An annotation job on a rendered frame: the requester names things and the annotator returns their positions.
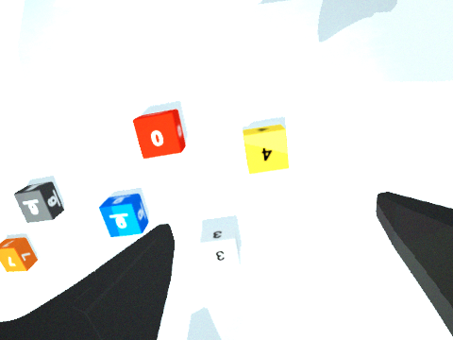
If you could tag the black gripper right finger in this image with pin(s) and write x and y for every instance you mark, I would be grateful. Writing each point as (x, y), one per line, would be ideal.
(422, 235)

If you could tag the yellow block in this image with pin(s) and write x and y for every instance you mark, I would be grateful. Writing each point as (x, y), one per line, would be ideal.
(266, 148)

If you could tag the red block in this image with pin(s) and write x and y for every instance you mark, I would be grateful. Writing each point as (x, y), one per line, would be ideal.
(159, 134)

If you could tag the grey block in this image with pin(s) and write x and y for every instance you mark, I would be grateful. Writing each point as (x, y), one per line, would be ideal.
(39, 202)

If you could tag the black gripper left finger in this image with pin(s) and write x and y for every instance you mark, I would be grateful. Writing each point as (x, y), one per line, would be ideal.
(121, 300)

